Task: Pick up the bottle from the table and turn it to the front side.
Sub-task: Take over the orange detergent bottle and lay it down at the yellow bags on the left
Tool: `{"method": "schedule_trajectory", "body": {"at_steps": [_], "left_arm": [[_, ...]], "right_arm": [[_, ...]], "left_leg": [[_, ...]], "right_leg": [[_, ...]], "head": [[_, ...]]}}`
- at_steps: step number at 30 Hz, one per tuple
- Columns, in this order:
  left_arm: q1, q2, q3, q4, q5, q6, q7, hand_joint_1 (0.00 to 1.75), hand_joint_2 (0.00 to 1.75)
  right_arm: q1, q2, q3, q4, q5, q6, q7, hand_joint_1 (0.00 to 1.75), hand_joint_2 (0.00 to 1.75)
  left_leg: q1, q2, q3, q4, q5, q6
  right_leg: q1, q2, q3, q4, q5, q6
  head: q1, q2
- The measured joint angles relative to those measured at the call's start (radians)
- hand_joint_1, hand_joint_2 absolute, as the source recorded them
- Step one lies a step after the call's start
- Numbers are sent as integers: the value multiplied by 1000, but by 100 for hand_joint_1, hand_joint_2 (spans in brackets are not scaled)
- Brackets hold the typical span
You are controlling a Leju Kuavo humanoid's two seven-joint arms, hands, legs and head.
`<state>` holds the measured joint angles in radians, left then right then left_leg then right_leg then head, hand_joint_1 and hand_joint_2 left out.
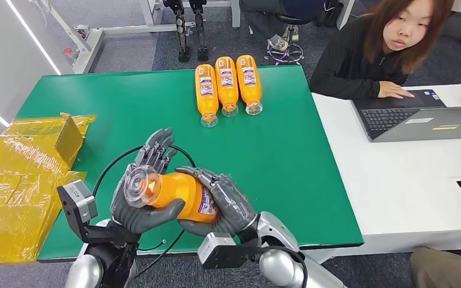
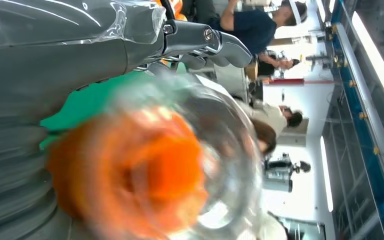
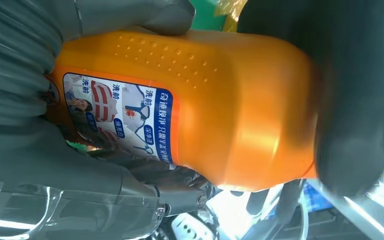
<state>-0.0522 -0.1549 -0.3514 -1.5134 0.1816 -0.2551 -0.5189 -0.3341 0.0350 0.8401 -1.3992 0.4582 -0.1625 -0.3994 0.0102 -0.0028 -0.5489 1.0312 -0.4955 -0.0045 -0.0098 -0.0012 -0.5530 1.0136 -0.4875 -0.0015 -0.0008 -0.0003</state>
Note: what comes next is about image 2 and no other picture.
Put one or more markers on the brown cardboard box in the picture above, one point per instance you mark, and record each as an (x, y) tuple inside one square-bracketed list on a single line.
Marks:
[(251, 71)]

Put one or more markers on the blue ceiling beam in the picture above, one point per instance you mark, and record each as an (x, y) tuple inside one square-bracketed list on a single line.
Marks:
[(364, 132)]

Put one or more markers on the grey background robot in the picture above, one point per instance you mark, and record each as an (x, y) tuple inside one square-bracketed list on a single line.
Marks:
[(278, 175)]

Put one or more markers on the person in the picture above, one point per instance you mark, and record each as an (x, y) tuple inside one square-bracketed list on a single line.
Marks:
[(271, 116), (251, 28), (268, 68), (265, 136)]

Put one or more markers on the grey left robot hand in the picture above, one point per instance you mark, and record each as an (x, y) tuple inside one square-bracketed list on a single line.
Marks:
[(62, 59)]

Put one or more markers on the long ceiling light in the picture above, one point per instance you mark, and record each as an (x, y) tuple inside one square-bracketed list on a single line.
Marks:
[(374, 53), (326, 172)]

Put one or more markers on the green table mat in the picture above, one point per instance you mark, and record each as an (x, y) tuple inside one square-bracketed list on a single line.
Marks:
[(89, 106)]

